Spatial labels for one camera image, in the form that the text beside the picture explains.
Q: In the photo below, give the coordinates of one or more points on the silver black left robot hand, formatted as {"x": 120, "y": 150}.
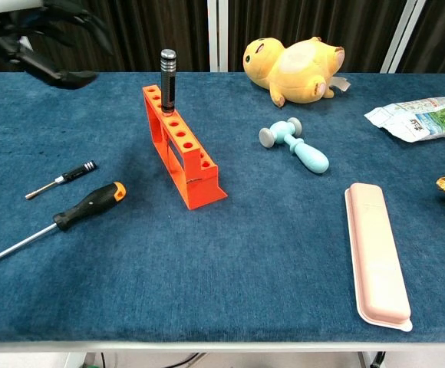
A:
{"x": 50, "y": 73}

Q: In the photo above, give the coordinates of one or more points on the black screwdriver with silver cap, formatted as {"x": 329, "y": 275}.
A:
{"x": 167, "y": 84}

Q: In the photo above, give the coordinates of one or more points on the large black orange screwdriver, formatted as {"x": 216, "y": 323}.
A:
{"x": 88, "y": 203}

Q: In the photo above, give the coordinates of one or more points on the orange tool holder rack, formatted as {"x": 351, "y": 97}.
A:
{"x": 192, "y": 176}

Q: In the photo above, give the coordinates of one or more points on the black pleated curtain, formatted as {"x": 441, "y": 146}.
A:
{"x": 303, "y": 19}
{"x": 142, "y": 30}
{"x": 441, "y": 34}

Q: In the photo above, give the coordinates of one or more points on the small black nut driver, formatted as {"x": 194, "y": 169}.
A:
{"x": 74, "y": 174}

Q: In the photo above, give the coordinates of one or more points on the yellow plush duck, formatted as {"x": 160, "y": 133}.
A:
{"x": 299, "y": 69}

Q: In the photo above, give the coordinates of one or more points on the blue table cloth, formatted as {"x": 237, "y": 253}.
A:
{"x": 245, "y": 249}

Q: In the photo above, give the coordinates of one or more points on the light blue toy hammer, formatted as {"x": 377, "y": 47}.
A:
{"x": 305, "y": 151}

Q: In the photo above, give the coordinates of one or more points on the pink oblong case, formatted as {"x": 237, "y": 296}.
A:
{"x": 376, "y": 253}

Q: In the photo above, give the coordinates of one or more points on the white green snack bag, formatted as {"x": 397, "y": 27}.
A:
{"x": 422, "y": 119}

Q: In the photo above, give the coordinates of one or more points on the white partition post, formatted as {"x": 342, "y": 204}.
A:
{"x": 403, "y": 34}
{"x": 218, "y": 34}

